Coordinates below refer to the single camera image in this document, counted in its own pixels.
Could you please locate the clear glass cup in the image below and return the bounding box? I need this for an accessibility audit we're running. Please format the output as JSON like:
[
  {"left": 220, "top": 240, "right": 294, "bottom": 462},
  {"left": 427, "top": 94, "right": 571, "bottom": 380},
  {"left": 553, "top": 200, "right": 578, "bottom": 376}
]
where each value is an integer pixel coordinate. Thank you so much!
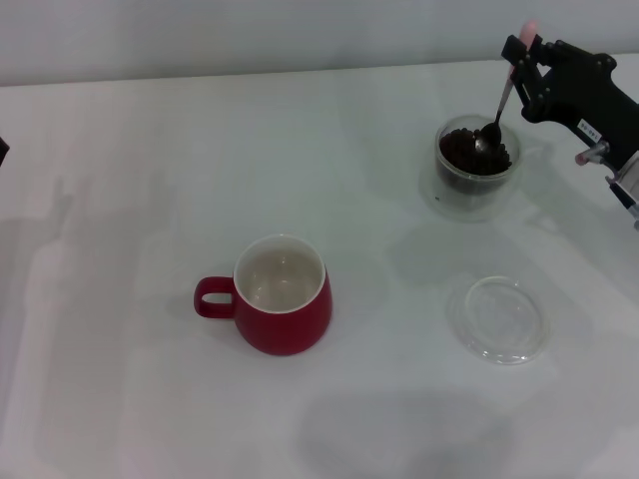
[{"left": 433, "top": 114, "right": 544, "bottom": 201}]

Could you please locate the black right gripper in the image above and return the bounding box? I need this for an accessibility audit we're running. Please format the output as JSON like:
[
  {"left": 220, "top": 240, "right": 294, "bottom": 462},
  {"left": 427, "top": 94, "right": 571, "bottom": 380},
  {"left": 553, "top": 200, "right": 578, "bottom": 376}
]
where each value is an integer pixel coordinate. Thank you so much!
[{"left": 501, "top": 34, "right": 639, "bottom": 167}]

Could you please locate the red ceramic mug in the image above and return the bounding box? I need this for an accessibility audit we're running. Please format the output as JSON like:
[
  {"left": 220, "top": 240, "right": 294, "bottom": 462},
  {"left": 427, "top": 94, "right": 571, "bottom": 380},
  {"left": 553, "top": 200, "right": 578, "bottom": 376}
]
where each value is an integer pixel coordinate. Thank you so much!
[{"left": 193, "top": 233, "right": 333, "bottom": 357}]

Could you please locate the coffee beans heap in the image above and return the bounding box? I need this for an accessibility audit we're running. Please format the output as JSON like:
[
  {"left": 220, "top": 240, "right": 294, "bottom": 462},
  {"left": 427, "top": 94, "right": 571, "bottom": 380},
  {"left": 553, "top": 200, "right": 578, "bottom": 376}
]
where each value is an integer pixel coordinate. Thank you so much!
[{"left": 437, "top": 127, "right": 513, "bottom": 194}]

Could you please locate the pink handled metal spoon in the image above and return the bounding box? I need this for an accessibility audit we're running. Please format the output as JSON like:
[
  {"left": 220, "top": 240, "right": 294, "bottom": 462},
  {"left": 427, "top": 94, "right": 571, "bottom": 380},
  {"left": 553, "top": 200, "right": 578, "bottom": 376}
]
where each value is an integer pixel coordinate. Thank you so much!
[{"left": 471, "top": 20, "right": 540, "bottom": 154}]

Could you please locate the round clear glass dish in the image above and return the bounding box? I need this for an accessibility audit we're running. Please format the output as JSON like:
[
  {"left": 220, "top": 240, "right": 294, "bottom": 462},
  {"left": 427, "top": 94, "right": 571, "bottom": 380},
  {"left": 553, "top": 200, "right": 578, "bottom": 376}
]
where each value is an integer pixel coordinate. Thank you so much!
[{"left": 445, "top": 271, "right": 550, "bottom": 366}]

